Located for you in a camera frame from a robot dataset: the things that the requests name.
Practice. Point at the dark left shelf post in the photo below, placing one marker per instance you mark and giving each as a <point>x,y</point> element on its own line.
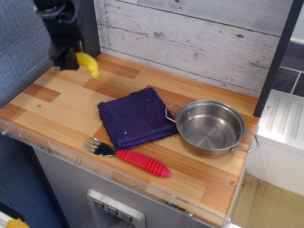
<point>90,42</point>

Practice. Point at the silver dispenser button panel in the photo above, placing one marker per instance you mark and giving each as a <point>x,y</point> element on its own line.
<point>111,213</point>

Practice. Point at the red handled metal fork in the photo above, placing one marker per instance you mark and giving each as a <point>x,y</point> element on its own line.
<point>144,162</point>

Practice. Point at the purple folded towel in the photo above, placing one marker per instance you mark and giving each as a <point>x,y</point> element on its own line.
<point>136,119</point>

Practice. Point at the yellow object bottom left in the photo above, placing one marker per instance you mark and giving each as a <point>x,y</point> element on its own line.
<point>9,222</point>

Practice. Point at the stainless steel pot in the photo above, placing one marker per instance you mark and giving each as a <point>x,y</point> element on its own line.
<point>209,129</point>

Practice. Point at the yellow toy banana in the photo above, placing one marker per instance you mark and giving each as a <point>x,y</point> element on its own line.
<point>87,61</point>

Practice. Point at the clear acrylic edge guard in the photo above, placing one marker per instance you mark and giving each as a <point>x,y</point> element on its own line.
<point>200,191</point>

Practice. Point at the dark shelf post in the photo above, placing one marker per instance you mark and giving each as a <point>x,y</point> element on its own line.
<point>278,56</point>
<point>90,42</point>

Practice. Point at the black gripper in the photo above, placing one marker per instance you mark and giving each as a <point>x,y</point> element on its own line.
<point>63,22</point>

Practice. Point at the dark right shelf post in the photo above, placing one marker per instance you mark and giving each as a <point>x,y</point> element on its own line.
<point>278,56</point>

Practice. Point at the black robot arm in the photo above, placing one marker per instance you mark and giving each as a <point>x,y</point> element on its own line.
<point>40,5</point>

